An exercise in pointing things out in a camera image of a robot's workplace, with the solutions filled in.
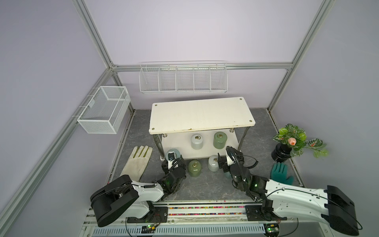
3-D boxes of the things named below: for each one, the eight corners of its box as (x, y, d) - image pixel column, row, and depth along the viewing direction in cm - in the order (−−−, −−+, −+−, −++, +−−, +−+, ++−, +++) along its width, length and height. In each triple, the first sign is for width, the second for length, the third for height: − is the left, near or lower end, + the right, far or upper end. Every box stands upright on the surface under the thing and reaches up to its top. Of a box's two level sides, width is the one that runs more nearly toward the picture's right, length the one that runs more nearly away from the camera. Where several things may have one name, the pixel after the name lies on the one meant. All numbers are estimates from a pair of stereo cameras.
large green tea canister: (189, 177, 87) (188, 172, 81) (189, 165, 92) (188, 160, 86) (200, 177, 87) (201, 172, 81) (200, 165, 92) (201, 160, 86)
